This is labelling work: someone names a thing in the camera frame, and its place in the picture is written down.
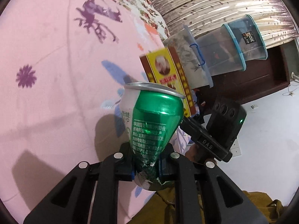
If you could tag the gripper tracking camera box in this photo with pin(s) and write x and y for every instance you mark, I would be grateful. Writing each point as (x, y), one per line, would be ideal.
(226, 120)

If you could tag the crushed green soda can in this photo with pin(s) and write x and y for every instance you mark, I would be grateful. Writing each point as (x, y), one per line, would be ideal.
(151, 114)

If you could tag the pink floral blanket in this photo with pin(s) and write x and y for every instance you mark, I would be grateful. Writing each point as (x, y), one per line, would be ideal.
(63, 67)

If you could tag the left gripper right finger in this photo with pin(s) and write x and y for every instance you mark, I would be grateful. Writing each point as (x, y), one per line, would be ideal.
(204, 193)

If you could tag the beige leaf pattern curtain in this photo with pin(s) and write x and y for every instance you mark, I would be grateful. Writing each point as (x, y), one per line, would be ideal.
(272, 17)

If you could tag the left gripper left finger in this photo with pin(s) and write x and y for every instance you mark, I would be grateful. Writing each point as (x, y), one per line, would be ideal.
(88, 193)

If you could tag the clear storage box teal lid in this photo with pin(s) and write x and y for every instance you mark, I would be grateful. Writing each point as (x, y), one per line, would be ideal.
(221, 51)

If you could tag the wall power socket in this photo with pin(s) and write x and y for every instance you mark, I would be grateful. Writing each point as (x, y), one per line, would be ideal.
(235, 149)

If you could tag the yellow spice box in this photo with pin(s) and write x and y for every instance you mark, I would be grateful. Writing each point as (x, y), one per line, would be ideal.
(164, 67)

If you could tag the person's right hand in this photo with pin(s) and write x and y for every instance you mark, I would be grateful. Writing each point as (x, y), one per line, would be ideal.
(196, 153)

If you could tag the clear storage box blue handle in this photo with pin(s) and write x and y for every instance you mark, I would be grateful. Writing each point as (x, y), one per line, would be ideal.
(191, 58)

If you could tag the top clear storage box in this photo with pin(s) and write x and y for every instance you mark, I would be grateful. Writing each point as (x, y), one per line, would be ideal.
(249, 38)

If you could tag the white red floral bedsheet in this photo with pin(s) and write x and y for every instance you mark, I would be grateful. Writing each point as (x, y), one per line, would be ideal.
(137, 2)

